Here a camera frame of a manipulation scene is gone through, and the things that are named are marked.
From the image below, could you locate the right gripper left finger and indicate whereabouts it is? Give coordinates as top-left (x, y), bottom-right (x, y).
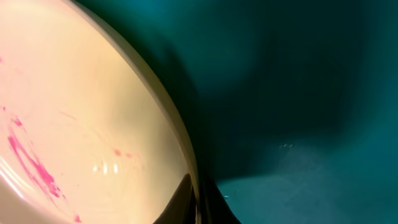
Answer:
top-left (154, 174), bottom-right (196, 224)

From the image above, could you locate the teal serving tray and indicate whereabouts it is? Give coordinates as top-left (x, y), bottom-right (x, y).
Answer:
top-left (83, 0), bottom-right (397, 223)

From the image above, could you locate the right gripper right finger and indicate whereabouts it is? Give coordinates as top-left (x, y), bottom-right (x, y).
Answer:
top-left (200, 179), bottom-right (241, 224)

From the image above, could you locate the white plate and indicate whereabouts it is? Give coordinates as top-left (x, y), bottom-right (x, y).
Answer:
top-left (1, 1), bottom-right (198, 223)

